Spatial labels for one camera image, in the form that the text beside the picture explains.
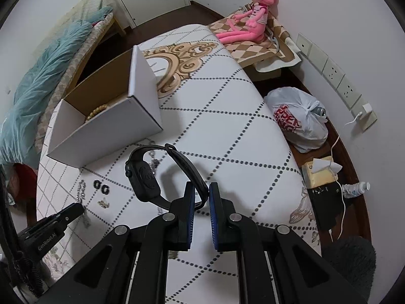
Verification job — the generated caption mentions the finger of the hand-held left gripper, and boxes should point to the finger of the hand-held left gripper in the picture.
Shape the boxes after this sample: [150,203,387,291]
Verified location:
[38,203,85,232]

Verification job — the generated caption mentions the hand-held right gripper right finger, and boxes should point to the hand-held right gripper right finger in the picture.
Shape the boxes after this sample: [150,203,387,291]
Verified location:
[208,182,368,304]

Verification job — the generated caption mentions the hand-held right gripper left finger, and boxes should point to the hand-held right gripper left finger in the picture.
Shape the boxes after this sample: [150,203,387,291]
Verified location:
[39,182,197,304]

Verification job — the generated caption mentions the black smartwatch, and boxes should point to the black smartwatch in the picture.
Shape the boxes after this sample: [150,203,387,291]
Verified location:
[125,143,210,211]

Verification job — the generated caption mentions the white cardboard box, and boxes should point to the white cardboard box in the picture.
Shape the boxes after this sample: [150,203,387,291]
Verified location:
[47,45,163,168]

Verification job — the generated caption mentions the red cloth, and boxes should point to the red cloth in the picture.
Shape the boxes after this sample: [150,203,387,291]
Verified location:
[12,164,38,204]

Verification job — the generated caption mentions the white quilted table cover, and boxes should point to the white quilted table cover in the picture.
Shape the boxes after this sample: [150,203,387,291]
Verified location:
[36,24,321,304]

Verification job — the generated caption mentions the yellow tissue pack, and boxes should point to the yellow tissue pack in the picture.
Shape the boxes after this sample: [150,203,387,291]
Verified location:
[300,157,343,191]

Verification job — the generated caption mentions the black box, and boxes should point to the black box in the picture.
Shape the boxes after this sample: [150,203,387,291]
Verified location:
[307,180,347,232]

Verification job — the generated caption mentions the white plastic bag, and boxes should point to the white plastic bag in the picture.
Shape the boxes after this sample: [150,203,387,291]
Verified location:
[264,87,330,154]

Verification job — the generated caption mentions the teal blanket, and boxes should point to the teal blanket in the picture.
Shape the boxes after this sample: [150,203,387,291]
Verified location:
[0,6,113,166]

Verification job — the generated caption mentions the grey fluffy stool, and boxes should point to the grey fluffy stool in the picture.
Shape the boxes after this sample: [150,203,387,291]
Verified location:
[321,236,377,303]

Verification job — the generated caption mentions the clear plastic bottle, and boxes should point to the clear plastic bottle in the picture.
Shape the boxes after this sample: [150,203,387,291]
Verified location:
[343,182,371,199]

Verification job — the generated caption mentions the brown checked cloth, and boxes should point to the brown checked cloth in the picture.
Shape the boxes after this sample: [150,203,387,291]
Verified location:
[207,5,302,71]

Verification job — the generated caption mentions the pink plush toy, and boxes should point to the pink plush toy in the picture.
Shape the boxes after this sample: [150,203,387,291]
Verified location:
[217,0,281,44]

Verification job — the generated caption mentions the silver chain necklace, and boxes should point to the silver chain necklace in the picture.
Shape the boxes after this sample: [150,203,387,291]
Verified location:
[75,180,91,227]

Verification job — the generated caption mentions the short silver chain bracelet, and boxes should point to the short silver chain bracelet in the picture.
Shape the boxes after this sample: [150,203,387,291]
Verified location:
[147,139,159,169]

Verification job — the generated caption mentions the wooden bead bracelet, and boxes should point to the wooden bead bracelet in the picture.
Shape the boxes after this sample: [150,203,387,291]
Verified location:
[85,103,110,122]

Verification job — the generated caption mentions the white charger cable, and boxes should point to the white charger cable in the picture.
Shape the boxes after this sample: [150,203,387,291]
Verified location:
[329,113,364,242]

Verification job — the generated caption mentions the white wall socket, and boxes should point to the white wall socket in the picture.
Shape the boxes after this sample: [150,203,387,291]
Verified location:
[351,97,377,132]
[323,58,346,85]
[337,76,361,105]

